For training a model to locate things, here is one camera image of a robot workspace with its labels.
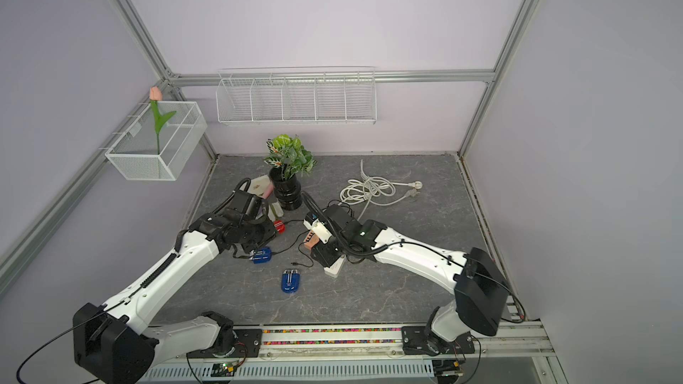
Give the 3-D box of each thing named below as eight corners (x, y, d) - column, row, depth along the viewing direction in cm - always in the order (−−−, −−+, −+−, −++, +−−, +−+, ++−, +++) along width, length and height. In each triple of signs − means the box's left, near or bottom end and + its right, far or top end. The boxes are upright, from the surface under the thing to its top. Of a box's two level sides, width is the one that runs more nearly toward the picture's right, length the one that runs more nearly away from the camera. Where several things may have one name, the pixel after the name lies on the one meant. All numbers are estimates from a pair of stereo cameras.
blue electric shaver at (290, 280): (281, 292, 85) (278, 289, 82) (284, 272, 89) (282, 268, 86) (298, 292, 85) (297, 289, 82) (301, 272, 89) (299, 268, 86)
